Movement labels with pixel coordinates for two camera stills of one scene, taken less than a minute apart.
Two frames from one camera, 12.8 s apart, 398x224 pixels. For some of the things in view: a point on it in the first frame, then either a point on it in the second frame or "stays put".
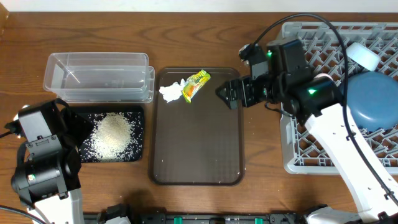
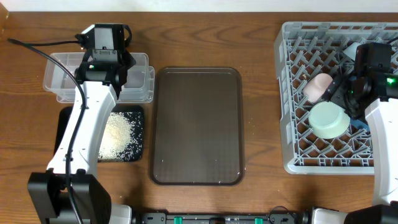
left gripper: x=77 y=123 -> x=129 y=59
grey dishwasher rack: x=325 y=44 stays put
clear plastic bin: x=100 y=77 stays put
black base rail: x=117 y=210 stays put
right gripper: x=246 y=84 -> x=336 y=93
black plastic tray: x=117 y=134 stays put
